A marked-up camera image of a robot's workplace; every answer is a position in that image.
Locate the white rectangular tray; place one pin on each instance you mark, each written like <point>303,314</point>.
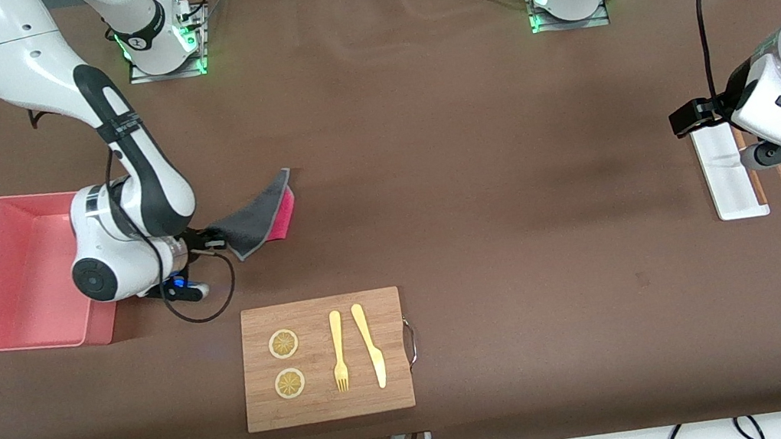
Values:
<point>725,177</point>

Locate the toy lemon slice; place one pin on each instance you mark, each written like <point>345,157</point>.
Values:
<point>290,384</point>
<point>284,344</point>

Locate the yellow plastic fork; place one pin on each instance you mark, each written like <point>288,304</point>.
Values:
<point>338,351</point>

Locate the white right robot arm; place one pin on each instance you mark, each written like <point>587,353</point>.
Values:
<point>145,186</point>

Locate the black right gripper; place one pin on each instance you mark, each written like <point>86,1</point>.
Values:
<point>193,242</point>

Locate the wooden cutting board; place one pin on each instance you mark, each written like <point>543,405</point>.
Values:
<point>333,406</point>

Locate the grey and pink microfibre cloth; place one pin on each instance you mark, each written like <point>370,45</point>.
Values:
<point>255,220</point>

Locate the yellow plastic knife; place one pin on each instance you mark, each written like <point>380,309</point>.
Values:
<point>371,346</point>

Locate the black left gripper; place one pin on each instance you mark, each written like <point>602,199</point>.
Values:
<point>701,112</point>

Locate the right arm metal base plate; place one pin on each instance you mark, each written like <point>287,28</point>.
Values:
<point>141,77</point>

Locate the pink plastic bin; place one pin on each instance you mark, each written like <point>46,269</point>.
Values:
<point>21,282</point>

